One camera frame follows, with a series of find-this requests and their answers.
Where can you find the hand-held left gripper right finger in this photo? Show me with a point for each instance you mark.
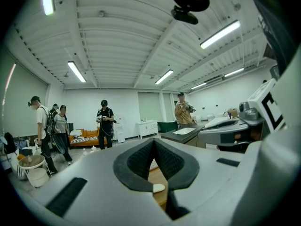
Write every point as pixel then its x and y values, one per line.
pixel 211 185

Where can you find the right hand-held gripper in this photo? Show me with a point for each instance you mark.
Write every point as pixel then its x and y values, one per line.
pixel 251 114

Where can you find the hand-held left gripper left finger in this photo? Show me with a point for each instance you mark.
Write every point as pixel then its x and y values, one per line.
pixel 98 196

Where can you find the white slipper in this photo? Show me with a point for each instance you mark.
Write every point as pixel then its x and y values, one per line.
pixel 158 188

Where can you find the ceiling tube light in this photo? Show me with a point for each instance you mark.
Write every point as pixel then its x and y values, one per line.
pixel 163 77
pixel 48 1
pixel 76 70
pixel 234 72
pixel 219 34
pixel 198 86

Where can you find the wooden trolley cart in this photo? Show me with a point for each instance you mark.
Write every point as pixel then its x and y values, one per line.
pixel 160 178

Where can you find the green bin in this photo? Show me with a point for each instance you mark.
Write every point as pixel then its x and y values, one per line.
pixel 167 126

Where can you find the black white striped cushion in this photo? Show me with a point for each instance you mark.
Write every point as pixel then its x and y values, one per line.
pixel 84 139

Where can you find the orange sofa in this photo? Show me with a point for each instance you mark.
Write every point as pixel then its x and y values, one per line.
pixel 89 133

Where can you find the white round basket side table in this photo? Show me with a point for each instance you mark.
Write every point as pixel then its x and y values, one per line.
pixel 37 176

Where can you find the white water dispenser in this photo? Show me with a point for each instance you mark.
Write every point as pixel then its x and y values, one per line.
pixel 121 131

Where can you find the white low cabinet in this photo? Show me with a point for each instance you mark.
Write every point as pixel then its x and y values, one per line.
pixel 147 128

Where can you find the black white striped shoe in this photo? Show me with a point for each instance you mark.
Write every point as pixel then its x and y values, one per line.
pixel 22 173

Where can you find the person's black clothing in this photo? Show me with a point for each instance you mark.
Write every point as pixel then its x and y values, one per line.
pixel 275 27

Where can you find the black head camera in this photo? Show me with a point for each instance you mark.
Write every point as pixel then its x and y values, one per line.
pixel 184 15

